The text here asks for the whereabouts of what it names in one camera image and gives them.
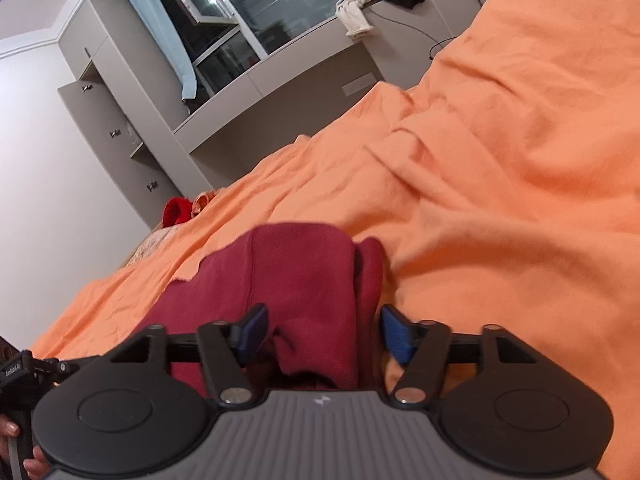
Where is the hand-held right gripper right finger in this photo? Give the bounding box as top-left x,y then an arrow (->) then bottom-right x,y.
379,304 -> 542,407

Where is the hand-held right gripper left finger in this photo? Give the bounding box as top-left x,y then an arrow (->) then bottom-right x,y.
106,303 -> 272,407

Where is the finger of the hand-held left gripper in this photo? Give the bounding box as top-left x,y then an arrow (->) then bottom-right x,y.
31,354 -> 103,387

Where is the maroon knit garment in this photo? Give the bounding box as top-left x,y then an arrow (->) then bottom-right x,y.
145,222 -> 387,397

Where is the person's left hand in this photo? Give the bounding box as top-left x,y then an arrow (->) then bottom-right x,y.
0,420 -> 49,480

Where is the pale patterned bed sheet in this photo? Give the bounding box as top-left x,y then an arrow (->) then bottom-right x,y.
122,222 -> 186,268

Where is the small orange cloth item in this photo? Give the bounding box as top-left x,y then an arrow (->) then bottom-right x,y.
192,189 -> 226,216

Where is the red plush item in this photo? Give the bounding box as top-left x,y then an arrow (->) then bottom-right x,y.
161,196 -> 197,228

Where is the orange blanket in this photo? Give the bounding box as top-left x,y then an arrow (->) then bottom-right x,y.
30,0 -> 640,480

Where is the grey window bench unit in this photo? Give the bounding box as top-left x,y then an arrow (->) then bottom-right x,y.
172,0 -> 401,186

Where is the grey cabinet with drawers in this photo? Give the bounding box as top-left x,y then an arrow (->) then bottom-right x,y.
56,0 -> 223,231

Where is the light blue curtain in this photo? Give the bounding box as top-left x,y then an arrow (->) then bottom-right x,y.
124,0 -> 198,102

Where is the white crumpled cloth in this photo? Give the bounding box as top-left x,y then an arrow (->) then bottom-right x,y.
334,0 -> 401,41

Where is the glass window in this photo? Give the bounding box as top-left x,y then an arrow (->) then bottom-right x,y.
125,0 -> 391,106

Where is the white wall socket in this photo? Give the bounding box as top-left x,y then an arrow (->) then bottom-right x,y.
341,74 -> 376,97

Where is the black cable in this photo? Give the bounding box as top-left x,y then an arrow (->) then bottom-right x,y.
372,0 -> 506,61

